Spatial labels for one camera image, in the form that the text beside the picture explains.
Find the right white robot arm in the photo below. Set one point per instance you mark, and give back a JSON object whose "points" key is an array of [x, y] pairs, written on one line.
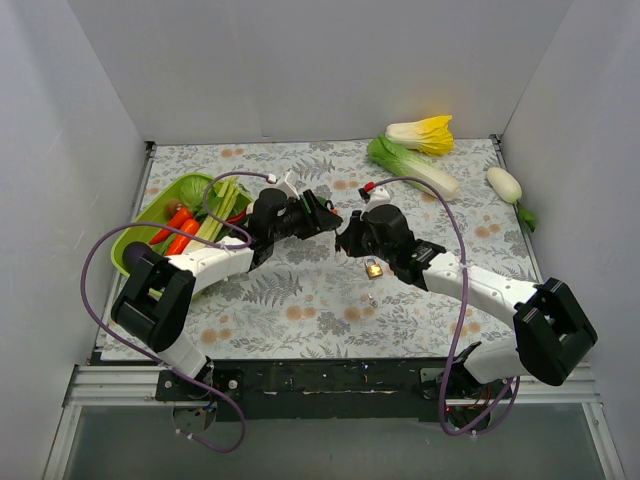
{"points": [[552, 333]]}

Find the white radish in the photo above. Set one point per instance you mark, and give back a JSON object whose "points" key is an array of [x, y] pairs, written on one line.
{"points": [[510, 191]]}

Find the purple eggplant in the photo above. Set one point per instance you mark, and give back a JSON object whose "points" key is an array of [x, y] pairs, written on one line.
{"points": [[133, 253]]}

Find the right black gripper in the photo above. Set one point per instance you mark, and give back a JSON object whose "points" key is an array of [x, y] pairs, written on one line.
{"points": [[353, 235]]}

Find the floral table mat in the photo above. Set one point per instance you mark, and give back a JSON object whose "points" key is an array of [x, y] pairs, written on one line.
{"points": [[307, 300]]}

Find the red chili pepper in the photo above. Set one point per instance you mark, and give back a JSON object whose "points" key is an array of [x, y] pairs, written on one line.
{"points": [[237, 219]]}

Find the green celery stalks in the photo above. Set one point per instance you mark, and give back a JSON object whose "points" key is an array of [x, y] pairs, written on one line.
{"points": [[220, 201]]}

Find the orange carrot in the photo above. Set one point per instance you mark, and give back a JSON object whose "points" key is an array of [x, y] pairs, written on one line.
{"points": [[179, 243], [179, 218]]}

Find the brown kiwi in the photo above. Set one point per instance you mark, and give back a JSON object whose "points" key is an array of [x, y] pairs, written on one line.
{"points": [[172, 207]]}

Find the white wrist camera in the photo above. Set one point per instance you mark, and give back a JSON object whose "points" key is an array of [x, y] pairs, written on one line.
{"points": [[377, 197], [286, 184]]}

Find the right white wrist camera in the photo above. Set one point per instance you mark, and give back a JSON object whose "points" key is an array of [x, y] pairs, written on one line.
{"points": [[377, 197]]}

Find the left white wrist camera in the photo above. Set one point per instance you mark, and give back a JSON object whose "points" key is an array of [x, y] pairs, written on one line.
{"points": [[286, 184]]}

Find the orange black padlock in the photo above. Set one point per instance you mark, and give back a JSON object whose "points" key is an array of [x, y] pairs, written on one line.
{"points": [[330, 206]]}

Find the yellow napa cabbage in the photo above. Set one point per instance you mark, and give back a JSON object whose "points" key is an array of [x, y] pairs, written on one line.
{"points": [[430, 136]]}

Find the green napa cabbage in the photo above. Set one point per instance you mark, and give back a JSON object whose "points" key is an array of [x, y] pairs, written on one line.
{"points": [[400, 161]]}

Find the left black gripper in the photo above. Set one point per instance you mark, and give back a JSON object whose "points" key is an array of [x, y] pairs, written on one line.
{"points": [[310, 216]]}

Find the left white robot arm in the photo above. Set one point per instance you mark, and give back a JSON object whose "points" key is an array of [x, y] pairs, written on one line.
{"points": [[153, 305]]}

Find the brass padlock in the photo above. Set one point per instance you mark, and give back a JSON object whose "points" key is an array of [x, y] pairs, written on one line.
{"points": [[373, 269]]}

